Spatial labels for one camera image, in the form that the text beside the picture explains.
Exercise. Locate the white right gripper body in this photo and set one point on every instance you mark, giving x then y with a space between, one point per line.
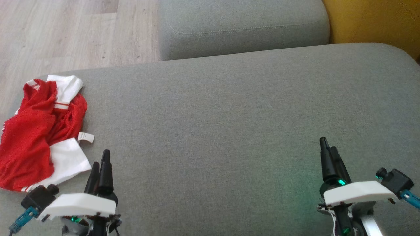
357 193

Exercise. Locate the grey sofa cushion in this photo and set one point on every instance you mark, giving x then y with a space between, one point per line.
242 26

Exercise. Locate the red and white shorts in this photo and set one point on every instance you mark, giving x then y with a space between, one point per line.
69 160

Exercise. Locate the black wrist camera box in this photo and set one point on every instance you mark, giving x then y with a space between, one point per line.
39 197
395 182

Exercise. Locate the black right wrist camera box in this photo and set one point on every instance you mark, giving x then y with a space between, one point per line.
395 182

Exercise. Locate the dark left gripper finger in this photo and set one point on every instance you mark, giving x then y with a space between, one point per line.
106 177
92 180

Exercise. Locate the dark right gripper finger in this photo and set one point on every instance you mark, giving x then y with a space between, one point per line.
327 160
340 170

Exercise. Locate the large grey sofa seat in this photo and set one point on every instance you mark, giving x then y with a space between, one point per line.
213 131

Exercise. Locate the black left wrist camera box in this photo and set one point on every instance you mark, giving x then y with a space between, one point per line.
39 197

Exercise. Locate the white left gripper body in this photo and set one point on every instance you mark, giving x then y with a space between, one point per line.
78 205

